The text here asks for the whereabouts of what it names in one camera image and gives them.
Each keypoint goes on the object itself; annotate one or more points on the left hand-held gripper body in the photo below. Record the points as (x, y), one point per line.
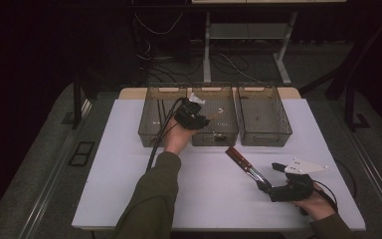
(190, 114)

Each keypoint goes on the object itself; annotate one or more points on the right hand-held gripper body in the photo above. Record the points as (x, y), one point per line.
(295, 191)

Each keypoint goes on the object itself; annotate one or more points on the steel spoon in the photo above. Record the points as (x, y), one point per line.
(219, 135)

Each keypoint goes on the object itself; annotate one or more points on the smoked plastic bin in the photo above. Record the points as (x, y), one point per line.
(262, 113)
(225, 99)
(149, 116)

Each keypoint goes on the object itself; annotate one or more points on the person's right hand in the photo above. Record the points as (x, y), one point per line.
(316, 207)

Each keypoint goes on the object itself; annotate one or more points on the person's left hand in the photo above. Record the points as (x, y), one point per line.
(177, 139)

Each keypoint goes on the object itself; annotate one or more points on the black metal stand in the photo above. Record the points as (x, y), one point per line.
(349, 106)
(77, 106)

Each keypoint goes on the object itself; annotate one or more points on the white metal desk frame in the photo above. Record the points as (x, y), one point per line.
(207, 49)

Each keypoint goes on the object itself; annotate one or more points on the aluminium floor rail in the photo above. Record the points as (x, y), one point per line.
(58, 166)
(379, 182)

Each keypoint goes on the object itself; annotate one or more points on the black floor outlet frame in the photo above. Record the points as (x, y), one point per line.
(81, 154)

